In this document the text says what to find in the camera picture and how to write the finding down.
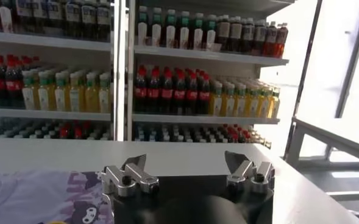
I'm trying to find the yellow juice bottle green label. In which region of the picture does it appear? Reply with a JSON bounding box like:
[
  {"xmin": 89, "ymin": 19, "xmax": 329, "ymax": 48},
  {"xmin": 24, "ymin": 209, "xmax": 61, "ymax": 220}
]
[
  {"xmin": 208, "ymin": 80, "xmax": 224, "ymax": 116},
  {"xmin": 257, "ymin": 85, "xmax": 271, "ymax": 119},
  {"xmin": 22, "ymin": 70, "xmax": 37, "ymax": 110},
  {"xmin": 222, "ymin": 82, "xmax": 236, "ymax": 117},
  {"xmin": 84, "ymin": 72, "xmax": 100, "ymax": 113},
  {"xmin": 53, "ymin": 71, "xmax": 69, "ymax": 112},
  {"xmin": 98, "ymin": 72, "xmax": 112, "ymax": 113},
  {"xmin": 68, "ymin": 72, "xmax": 84, "ymax": 113},
  {"xmin": 245, "ymin": 84, "xmax": 259, "ymax": 118},
  {"xmin": 267, "ymin": 87, "xmax": 281, "ymax": 119},
  {"xmin": 234, "ymin": 83, "xmax": 247, "ymax": 117},
  {"xmin": 37, "ymin": 71, "xmax": 52, "ymax": 111}
]

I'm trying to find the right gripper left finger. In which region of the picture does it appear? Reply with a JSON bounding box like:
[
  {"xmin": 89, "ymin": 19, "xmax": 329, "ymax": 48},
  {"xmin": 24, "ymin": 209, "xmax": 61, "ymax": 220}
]
[{"xmin": 99, "ymin": 153, "xmax": 160, "ymax": 198}]

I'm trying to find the red tea bottle white cap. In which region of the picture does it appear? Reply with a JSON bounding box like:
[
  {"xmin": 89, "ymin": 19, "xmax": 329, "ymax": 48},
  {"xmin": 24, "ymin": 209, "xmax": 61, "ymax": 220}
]
[
  {"xmin": 263, "ymin": 20, "xmax": 278, "ymax": 57},
  {"xmin": 273, "ymin": 21, "xmax": 290, "ymax": 58}
]

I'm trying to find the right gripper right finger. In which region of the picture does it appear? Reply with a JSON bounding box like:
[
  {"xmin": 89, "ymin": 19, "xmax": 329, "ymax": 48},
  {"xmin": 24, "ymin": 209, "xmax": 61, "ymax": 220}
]
[{"xmin": 224, "ymin": 150, "xmax": 276, "ymax": 195}]

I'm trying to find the dark bottle blue white label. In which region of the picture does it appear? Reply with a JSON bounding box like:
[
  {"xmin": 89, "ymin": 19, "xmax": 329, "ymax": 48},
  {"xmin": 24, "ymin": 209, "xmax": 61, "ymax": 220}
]
[
  {"xmin": 46, "ymin": 0, "xmax": 64, "ymax": 37},
  {"xmin": 254, "ymin": 18, "xmax": 267, "ymax": 55},
  {"xmin": 14, "ymin": 0, "xmax": 32, "ymax": 33},
  {"xmin": 96, "ymin": 0, "xmax": 112, "ymax": 42},
  {"xmin": 63, "ymin": 0, "xmax": 82, "ymax": 39},
  {"xmin": 80, "ymin": 0, "xmax": 98, "ymax": 40},
  {"xmin": 241, "ymin": 17, "xmax": 255, "ymax": 54},
  {"xmin": 31, "ymin": 0, "xmax": 48, "ymax": 34}
]

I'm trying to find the grey slanted window bar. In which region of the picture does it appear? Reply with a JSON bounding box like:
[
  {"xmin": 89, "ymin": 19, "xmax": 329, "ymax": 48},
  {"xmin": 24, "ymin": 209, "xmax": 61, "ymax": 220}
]
[{"xmin": 334, "ymin": 0, "xmax": 359, "ymax": 119}]

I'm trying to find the dark bottle beige label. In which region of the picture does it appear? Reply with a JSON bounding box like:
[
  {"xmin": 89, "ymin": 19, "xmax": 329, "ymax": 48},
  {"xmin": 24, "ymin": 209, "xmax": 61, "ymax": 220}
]
[
  {"xmin": 217, "ymin": 14, "xmax": 230, "ymax": 52},
  {"xmin": 229, "ymin": 15, "xmax": 243, "ymax": 53}
]

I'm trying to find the grey metal shelf rack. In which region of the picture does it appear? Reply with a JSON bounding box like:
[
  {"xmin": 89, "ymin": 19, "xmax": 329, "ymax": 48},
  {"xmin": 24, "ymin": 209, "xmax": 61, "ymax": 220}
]
[
  {"xmin": 126, "ymin": 0, "xmax": 296, "ymax": 144},
  {"xmin": 0, "ymin": 0, "xmax": 128, "ymax": 142}
]

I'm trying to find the grey metal frame table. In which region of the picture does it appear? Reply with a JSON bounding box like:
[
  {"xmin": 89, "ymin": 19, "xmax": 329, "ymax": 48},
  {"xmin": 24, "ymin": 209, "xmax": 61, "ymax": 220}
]
[{"xmin": 284, "ymin": 117, "xmax": 359, "ymax": 201}]

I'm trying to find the purple t-shirt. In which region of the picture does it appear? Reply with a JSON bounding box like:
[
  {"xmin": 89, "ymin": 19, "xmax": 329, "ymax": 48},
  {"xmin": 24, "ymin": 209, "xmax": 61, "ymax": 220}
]
[{"xmin": 0, "ymin": 169, "xmax": 116, "ymax": 224}]

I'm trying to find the dark bottle green cap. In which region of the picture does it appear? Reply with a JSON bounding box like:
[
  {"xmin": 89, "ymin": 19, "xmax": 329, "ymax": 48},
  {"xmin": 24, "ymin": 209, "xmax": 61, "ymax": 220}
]
[
  {"xmin": 150, "ymin": 6, "xmax": 163, "ymax": 47},
  {"xmin": 137, "ymin": 5, "xmax": 149, "ymax": 46},
  {"xmin": 164, "ymin": 8, "xmax": 177, "ymax": 49},
  {"xmin": 205, "ymin": 13, "xmax": 218, "ymax": 51},
  {"xmin": 191, "ymin": 12, "xmax": 205, "ymax": 51},
  {"xmin": 0, "ymin": 0, "xmax": 14, "ymax": 33},
  {"xmin": 178, "ymin": 10, "xmax": 191, "ymax": 49}
]

